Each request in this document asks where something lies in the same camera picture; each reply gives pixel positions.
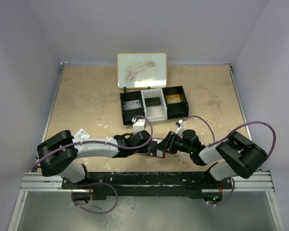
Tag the silver foil packet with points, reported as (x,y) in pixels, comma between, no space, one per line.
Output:
(81,134)

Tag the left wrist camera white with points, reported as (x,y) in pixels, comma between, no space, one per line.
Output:
(138,124)

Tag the silver credit card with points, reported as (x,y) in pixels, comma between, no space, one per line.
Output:
(131,105)

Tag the black white three-bin organizer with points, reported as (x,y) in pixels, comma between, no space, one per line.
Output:
(155,113)

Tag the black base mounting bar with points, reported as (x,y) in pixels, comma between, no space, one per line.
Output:
(193,185)

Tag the black card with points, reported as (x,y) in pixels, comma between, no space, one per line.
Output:
(154,101)

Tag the small whiteboard with stand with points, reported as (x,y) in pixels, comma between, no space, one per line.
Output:
(142,70)

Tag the gold credit card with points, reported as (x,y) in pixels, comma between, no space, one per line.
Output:
(172,99)

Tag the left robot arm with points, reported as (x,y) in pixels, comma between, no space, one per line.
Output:
(56,155)

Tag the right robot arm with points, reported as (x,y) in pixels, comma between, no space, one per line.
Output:
(237,156)

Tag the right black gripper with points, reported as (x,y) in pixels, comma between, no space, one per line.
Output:
(167,144)

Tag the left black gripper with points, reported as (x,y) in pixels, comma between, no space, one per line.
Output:
(143,149)

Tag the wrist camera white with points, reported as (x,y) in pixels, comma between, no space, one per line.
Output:
(138,124)
(180,127)

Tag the red card holder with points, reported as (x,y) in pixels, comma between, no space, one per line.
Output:
(151,149)

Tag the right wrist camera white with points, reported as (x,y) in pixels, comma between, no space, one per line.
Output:
(180,127)

